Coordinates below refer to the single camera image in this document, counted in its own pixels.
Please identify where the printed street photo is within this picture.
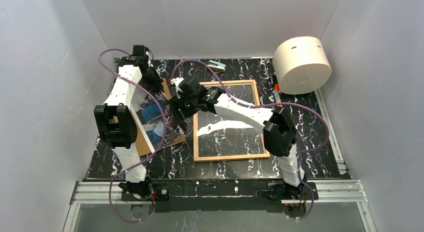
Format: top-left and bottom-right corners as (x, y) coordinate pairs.
(129, 79), (187, 153)

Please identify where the clear plastic cover sheet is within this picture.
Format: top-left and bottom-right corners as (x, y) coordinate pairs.
(197, 84), (266, 158)

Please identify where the light wooden picture frame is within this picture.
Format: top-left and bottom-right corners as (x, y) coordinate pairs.
(193, 79), (271, 163)

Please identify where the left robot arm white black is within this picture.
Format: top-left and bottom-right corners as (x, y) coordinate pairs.
(94, 45), (163, 200)

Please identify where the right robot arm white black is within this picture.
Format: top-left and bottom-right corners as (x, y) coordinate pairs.
(170, 77), (307, 201)

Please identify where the orange grey marker pen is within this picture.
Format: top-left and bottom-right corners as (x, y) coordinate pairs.
(272, 84), (281, 103)

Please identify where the white cylindrical container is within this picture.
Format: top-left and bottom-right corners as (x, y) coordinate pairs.
(272, 36), (332, 95)

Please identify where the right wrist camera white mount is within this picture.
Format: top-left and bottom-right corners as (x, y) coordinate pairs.
(170, 77), (184, 99)

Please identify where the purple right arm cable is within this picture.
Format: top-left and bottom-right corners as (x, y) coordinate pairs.
(170, 59), (331, 220)

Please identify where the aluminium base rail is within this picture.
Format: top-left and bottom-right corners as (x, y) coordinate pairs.
(63, 180), (376, 232)

